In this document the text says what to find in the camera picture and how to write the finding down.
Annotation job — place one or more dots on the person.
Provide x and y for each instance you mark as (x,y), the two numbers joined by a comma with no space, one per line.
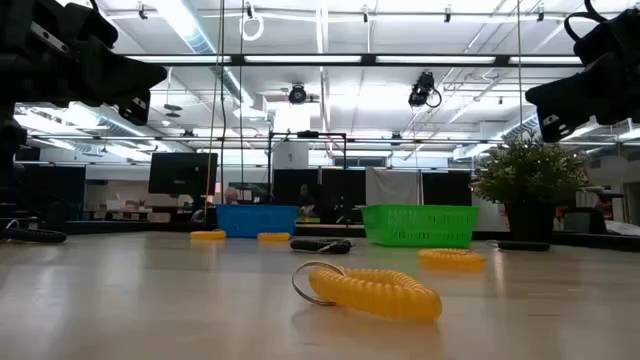
(306,202)
(231,195)

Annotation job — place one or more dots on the white hanging cloth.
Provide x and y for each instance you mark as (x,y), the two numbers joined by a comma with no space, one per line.
(392,186)

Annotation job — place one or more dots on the black aluminium table frame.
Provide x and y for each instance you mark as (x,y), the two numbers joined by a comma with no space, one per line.
(125,227)

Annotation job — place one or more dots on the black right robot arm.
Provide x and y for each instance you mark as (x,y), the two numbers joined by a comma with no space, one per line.
(615,35)

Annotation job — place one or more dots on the potted green plant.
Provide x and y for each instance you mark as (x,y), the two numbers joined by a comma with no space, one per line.
(530,175)

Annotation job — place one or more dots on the black room monitor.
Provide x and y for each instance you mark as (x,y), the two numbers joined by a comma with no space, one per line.
(182,173)

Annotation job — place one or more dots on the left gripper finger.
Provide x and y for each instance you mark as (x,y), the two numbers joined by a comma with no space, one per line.
(120,67)
(120,89)

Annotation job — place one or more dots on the overhead light bar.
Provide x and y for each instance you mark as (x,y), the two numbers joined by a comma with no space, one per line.
(368,59)

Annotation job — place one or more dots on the dark grey chair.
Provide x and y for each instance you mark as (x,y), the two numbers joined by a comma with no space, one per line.
(585,222)

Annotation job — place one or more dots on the green plastic basket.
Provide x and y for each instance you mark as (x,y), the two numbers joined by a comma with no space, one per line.
(420,225)

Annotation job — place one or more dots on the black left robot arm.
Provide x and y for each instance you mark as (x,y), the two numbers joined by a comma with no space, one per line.
(75,25)

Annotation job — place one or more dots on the black partition panel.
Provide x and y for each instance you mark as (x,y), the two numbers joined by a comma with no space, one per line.
(340,192)
(446,187)

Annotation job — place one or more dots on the black tubular stand frame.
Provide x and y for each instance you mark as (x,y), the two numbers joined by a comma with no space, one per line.
(307,134)

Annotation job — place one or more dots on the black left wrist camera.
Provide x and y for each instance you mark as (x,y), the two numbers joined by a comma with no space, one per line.
(135,110)

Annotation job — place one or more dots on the black object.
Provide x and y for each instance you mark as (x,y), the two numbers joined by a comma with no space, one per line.
(340,248)

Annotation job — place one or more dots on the blue plastic basket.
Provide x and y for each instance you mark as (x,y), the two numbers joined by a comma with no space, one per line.
(255,220)

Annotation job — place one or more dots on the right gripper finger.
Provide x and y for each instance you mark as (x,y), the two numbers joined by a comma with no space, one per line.
(575,82)
(575,106)

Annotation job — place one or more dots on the silver ceiling air duct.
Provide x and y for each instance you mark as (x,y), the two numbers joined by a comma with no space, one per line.
(197,42)
(100,125)

